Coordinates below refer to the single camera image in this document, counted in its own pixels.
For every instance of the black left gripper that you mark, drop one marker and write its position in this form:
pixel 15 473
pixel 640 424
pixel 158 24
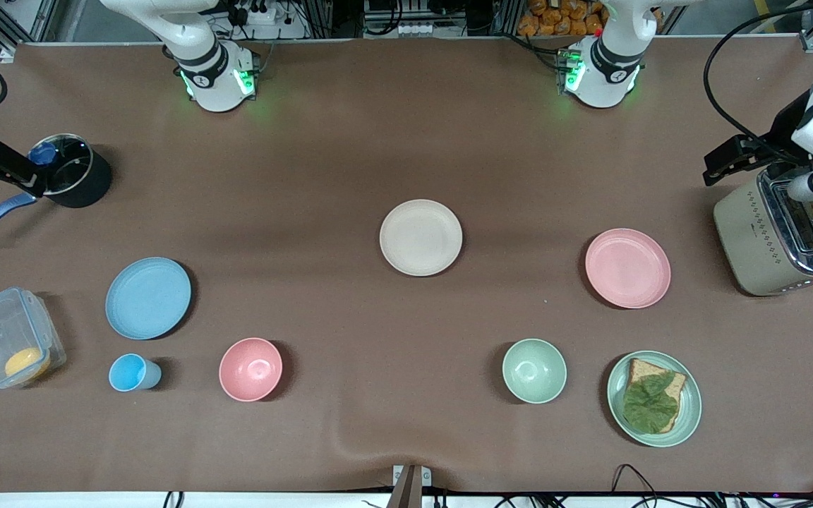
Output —
pixel 790 128

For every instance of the pink plate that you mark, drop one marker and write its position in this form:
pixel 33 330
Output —
pixel 627 268

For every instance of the blue plate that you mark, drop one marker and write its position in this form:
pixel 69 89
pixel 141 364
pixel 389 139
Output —
pixel 147 298

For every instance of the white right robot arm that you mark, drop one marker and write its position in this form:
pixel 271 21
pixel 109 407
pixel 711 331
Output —
pixel 209 70

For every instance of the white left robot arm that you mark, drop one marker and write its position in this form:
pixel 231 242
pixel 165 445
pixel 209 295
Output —
pixel 607 70

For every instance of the glass lid blue knob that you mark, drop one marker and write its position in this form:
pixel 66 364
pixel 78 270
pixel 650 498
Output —
pixel 68 166

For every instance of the beige steel toaster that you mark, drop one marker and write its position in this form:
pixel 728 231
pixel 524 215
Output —
pixel 752 240

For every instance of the clear plastic container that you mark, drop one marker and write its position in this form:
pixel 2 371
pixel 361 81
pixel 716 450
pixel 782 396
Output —
pixel 4 331

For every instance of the orange round food piece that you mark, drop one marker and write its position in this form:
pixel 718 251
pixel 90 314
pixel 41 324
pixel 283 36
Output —
pixel 27 363

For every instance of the bag of orange buns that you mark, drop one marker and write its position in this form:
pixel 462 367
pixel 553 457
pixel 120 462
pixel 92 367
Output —
pixel 558 17

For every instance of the brown bread slice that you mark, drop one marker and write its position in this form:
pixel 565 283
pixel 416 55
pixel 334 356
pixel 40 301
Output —
pixel 669 379

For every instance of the blue cup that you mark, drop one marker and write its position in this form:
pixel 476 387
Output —
pixel 131 372

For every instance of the green lettuce leaf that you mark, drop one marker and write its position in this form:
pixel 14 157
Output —
pixel 650 403

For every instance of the green plate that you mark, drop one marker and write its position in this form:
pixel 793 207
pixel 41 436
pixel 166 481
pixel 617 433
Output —
pixel 689 416

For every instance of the white power strip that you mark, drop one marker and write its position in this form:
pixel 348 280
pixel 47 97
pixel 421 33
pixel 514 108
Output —
pixel 255 13

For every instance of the green bowl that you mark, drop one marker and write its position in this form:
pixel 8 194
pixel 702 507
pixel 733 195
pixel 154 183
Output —
pixel 534 371

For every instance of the pink bowl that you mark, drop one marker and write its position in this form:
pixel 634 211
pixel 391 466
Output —
pixel 250 369

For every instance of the beige plate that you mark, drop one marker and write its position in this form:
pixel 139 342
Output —
pixel 420 238

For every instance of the brown table cover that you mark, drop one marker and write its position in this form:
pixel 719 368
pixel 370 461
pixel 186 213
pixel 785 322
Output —
pixel 406 141

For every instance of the metal table edge bracket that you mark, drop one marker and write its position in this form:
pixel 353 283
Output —
pixel 411 483

